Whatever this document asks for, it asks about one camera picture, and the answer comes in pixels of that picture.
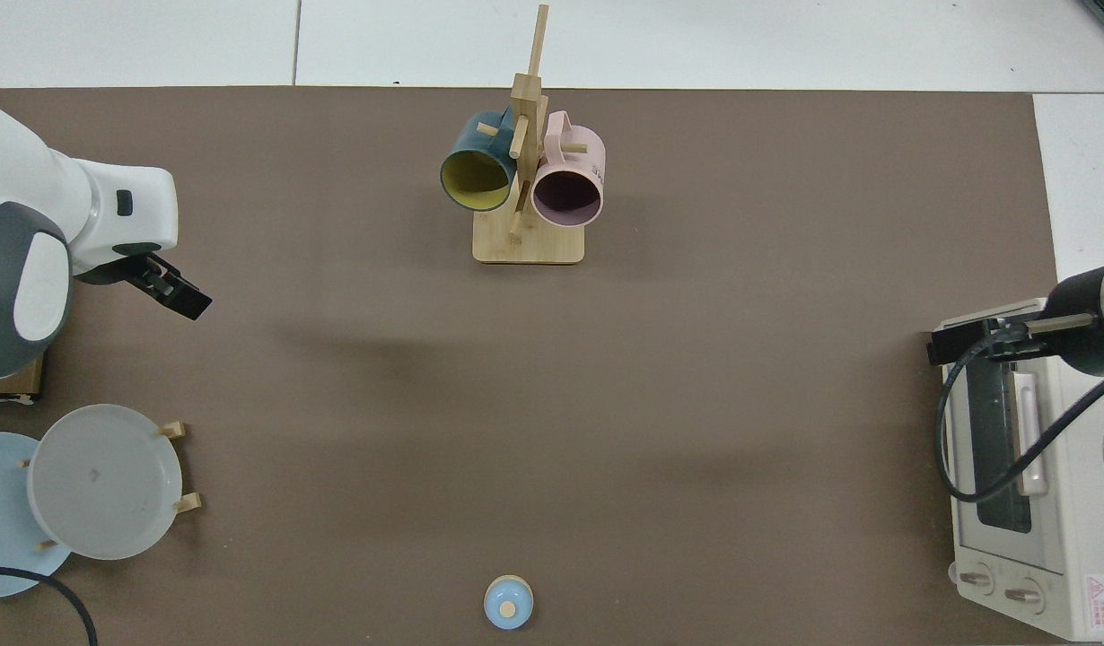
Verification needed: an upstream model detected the pale toaster oven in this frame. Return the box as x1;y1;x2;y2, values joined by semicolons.
931;298;1104;642

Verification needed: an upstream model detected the grey plate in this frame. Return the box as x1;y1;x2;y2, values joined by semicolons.
27;404;183;561

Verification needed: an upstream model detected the wooden plate rack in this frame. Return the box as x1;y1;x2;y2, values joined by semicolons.
18;420;203;550

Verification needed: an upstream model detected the brown table cloth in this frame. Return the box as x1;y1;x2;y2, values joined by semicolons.
0;86;1060;646

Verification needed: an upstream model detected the light blue plate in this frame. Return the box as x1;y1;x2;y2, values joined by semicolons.
0;432;73;599

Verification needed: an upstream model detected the teal mug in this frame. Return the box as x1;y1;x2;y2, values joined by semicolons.
440;109;519;213

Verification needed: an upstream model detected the wooden mug stand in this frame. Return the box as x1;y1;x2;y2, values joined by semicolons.
472;4;586;266

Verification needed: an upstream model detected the pink mug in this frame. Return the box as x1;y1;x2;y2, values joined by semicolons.
530;110;606;228

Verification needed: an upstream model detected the small blue round thing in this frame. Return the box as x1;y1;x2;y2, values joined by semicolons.
484;575;534;631

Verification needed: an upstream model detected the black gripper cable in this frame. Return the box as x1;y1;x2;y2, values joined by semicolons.
936;327;1104;512
0;565;100;646

